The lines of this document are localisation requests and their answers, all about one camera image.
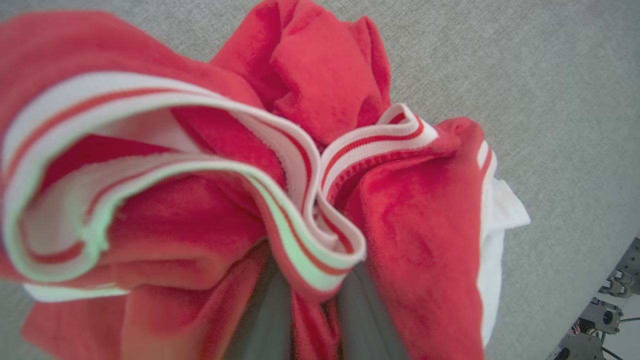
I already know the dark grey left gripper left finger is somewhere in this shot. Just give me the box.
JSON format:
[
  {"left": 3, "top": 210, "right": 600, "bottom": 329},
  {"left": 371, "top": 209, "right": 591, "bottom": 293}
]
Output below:
[{"left": 224, "top": 256, "right": 295, "bottom": 360}]

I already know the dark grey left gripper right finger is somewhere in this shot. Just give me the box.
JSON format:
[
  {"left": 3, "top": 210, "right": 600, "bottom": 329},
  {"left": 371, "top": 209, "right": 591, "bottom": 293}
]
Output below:
[{"left": 337, "top": 264, "right": 412, "bottom": 360}]

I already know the red and white basketball jersey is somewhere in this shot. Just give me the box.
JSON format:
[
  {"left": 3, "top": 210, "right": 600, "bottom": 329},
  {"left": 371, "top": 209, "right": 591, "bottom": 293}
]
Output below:
[{"left": 0, "top": 0, "right": 532, "bottom": 360}]

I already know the grey fabric sofa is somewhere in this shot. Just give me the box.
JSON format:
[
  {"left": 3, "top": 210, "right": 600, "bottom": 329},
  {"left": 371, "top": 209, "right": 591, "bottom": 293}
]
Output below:
[{"left": 0, "top": 0, "right": 640, "bottom": 360}]

